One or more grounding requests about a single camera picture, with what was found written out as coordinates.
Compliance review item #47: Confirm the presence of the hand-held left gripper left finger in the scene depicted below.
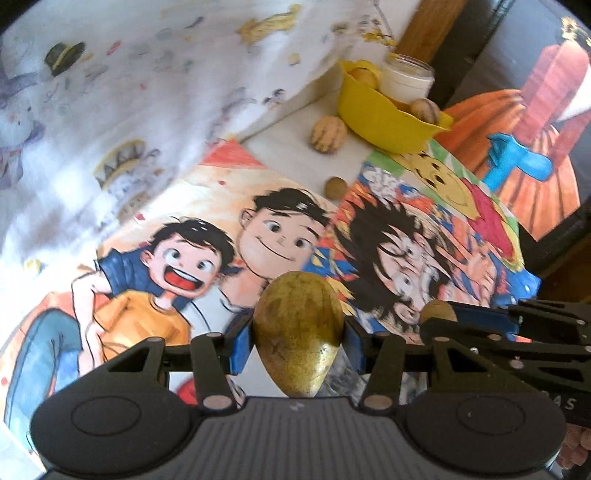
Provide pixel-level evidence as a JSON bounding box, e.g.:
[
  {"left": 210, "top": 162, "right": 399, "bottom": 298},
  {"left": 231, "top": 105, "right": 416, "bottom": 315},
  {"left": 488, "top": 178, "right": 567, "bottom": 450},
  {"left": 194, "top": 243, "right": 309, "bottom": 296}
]
[{"left": 93, "top": 318, "right": 254, "bottom": 412}]

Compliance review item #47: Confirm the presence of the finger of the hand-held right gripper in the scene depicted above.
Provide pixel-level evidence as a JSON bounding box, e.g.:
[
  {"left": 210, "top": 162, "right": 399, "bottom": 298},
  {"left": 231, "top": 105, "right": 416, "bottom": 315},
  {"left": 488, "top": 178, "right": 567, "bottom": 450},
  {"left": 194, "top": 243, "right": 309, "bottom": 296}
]
[
  {"left": 442, "top": 299, "right": 591, "bottom": 337},
  {"left": 418, "top": 320, "right": 591, "bottom": 370}
]

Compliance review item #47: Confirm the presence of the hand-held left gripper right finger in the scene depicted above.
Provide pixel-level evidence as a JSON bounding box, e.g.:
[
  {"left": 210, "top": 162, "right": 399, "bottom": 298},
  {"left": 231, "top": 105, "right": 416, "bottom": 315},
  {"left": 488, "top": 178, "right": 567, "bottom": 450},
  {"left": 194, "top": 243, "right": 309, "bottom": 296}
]
[{"left": 344, "top": 318, "right": 515, "bottom": 412}]

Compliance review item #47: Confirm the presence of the large brown kiwi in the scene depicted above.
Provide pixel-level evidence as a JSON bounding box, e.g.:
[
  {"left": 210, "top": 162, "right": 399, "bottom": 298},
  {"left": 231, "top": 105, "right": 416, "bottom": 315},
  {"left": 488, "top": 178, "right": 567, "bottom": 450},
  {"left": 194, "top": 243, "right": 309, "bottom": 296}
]
[{"left": 421, "top": 299, "right": 459, "bottom": 326}]

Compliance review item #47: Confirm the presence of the dark green mango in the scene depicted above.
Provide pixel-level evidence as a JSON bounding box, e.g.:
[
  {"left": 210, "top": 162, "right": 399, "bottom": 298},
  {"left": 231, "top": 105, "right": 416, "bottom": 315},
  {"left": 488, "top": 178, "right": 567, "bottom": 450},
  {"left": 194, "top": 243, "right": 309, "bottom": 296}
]
[{"left": 252, "top": 272, "right": 345, "bottom": 399}]

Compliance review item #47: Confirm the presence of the yellow bowl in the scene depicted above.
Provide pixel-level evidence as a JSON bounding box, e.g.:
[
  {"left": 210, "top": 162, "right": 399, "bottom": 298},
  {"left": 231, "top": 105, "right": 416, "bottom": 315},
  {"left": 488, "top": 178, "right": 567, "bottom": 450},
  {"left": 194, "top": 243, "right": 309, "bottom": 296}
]
[{"left": 335, "top": 60, "right": 454, "bottom": 156}]

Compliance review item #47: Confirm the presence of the person's right hand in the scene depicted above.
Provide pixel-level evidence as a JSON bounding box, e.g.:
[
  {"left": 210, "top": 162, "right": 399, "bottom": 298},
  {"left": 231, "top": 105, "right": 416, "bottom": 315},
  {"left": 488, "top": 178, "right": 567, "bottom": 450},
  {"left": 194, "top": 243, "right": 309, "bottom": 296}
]
[{"left": 556, "top": 423, "right": 591, "bottom": 469}]

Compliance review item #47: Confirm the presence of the colourful anime poster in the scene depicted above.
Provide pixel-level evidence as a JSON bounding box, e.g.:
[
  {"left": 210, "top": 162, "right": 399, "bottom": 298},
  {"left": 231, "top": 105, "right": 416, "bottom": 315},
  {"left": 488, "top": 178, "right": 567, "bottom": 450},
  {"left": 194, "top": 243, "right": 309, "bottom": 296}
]
[{"left": 318, "top": 150, "right": 542, "bottom": 352}]

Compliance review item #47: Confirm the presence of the cartoon boys poster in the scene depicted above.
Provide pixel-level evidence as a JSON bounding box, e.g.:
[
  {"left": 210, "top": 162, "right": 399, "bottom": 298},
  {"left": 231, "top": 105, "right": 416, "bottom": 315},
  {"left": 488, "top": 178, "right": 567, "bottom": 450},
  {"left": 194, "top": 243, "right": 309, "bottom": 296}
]
[{"left": 0, "top": 138, "right": 354, "bottom": 462}]

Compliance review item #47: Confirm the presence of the orange pumpkin poster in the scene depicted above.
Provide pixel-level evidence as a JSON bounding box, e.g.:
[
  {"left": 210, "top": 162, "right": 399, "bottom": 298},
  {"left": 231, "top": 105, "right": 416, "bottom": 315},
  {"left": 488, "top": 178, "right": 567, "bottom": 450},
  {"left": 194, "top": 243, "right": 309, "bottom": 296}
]
[{"left": 441, "top": 16, "right": 591, "bottom": 243}]

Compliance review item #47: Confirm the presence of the striped brown walnut on table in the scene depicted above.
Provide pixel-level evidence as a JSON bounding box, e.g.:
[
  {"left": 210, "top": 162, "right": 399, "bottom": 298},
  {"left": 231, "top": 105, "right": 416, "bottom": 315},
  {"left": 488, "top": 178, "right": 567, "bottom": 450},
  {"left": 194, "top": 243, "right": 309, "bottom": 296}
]
[{"left": 310, "top": 116, "right": 346, "bottom": 153}]

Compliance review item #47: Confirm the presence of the walnut in bowl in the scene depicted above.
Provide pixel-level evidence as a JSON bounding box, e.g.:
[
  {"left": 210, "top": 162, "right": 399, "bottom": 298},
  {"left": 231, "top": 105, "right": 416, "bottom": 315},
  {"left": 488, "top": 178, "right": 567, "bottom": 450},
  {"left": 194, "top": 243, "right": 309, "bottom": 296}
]
[{"left": 410, "top": 98, "right": 441, "bottom": 125}]

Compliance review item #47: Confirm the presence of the glass jar with white candle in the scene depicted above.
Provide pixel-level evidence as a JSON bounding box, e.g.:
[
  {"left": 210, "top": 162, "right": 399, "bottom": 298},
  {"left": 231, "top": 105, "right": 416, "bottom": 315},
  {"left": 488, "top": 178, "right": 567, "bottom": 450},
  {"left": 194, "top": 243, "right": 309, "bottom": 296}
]
[{"left": 380, "top": 53, "right": 436, "bottom": 101}]

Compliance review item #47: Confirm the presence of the yellow fruit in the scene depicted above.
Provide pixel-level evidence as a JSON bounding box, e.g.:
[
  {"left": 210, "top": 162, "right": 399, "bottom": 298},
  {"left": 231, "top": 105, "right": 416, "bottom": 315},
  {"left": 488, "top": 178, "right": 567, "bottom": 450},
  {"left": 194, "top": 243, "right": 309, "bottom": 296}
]
[{"left": 347, "top": 67, "right": 380, "bottom": 89}]

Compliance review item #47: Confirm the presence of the white printed blanket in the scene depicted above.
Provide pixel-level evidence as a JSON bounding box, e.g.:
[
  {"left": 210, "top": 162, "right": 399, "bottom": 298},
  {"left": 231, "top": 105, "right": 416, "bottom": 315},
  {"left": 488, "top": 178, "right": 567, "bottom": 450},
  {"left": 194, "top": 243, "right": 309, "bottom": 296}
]
[{"left": 0, "top": 0, "right": 391, "bottom": 333}]

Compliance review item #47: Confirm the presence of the yellow flower sprig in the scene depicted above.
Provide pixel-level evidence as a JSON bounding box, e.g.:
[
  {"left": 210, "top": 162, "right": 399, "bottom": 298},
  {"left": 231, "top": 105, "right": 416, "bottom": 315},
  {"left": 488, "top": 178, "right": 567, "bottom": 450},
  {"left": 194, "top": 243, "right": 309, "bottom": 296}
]
[{"left": 359, "top": 0, "right": 399, "bottom": 48}]

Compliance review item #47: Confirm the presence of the wooden post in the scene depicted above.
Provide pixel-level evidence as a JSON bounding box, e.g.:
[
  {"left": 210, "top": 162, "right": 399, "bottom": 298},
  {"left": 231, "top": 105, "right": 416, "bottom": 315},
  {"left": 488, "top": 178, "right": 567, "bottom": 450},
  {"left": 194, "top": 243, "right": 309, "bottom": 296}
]
[{"left": 394, "top": 0, "right": 472, "bottom": 62}]

